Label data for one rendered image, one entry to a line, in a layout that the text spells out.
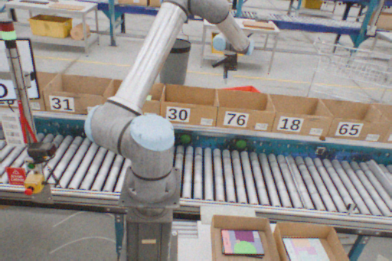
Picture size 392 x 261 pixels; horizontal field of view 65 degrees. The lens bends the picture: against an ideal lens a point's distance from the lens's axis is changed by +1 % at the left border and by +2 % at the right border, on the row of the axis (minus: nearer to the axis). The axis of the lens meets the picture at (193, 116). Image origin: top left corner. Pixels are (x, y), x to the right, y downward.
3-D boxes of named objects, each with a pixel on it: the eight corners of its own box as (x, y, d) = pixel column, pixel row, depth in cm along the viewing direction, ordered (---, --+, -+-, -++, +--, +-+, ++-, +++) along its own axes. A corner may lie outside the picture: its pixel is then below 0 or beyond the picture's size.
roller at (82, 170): (66, 195, 171) (65, 188, 169) (95, 141, 216) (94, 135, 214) (75, 196, 172) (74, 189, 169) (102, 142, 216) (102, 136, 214)
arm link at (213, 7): (224, -17, 113) (258, 40, 175) (194, -22, 118) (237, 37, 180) (213, 13, 114) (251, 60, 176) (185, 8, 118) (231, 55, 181)
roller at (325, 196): (328, 218, 175) (331, 212, 173) (302, 160, 220) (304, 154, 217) (337, 219, 175) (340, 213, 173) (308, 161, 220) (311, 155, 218)
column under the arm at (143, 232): (177, 283, 129) (183, 231, 112) (115, 282, 127) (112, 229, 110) (178, 231, 151) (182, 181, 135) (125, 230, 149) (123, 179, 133)
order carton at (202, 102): (159, 122, 212) (160, 101, 204) (164, 102, 238) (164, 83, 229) (215, 128, 213) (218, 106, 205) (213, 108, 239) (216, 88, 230)
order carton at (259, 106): (215, 128, 213) (218, 106, 205) (213, 108, 239) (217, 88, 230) (270, 132, 214) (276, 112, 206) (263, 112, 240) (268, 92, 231)
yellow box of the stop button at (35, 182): (24, 194, 156) (21, 184, 152) (31, 183, 163) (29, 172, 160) (53, 197, 156) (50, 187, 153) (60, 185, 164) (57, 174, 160)
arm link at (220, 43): (229, 39, 169) (238, 32, 178) (210, 34, 174) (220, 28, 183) (227, 54, 175) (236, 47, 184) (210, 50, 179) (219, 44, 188)
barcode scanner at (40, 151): (54, 165, 149) (48, 148, 143) (31, 166, 149) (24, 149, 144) (60, 157, 154) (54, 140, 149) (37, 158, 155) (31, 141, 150)
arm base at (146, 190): (175, 203, 109) (177, 183, 104) (122, 202, 107) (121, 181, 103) (176, 169, 125) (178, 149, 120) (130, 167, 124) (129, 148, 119)
